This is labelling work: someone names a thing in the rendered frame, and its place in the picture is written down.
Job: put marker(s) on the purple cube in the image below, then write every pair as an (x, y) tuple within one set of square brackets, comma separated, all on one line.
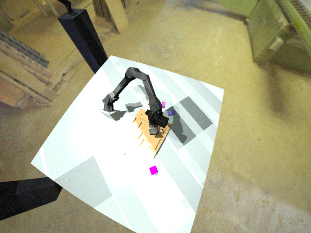
[(153, 170)]

